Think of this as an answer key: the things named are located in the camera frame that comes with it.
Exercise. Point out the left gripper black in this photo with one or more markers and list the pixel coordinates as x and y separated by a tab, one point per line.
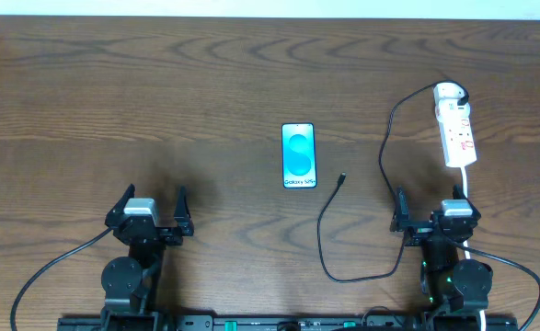
157	233

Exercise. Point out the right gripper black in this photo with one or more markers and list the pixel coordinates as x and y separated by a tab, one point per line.
425	232

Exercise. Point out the Samsung Galaxy smartphone blue screen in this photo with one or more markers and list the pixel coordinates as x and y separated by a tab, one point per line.
298	155

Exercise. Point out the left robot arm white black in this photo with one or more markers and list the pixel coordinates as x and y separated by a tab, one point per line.
130	283

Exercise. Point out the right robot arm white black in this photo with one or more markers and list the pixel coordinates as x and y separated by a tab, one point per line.
458	288

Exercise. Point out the white USB charger plug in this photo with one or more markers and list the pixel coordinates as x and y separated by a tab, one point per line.
448	109

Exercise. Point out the white power strip red switches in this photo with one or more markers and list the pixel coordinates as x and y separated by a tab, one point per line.
458	145

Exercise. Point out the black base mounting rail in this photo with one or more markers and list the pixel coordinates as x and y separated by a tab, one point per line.
285	323

